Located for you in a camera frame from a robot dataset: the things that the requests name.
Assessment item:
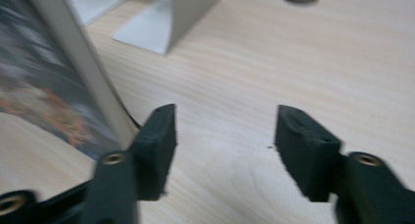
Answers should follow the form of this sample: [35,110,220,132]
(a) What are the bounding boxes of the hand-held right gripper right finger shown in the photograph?
[273,104,415,224]

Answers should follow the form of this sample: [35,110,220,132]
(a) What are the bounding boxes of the grey expandable book rack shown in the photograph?
[64,0,221,57]

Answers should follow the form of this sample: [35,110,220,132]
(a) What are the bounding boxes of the dark illustrated magazine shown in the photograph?
[0,0,142,161]

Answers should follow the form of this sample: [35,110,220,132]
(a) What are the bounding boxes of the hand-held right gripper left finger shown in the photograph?
[87,103,179,224]

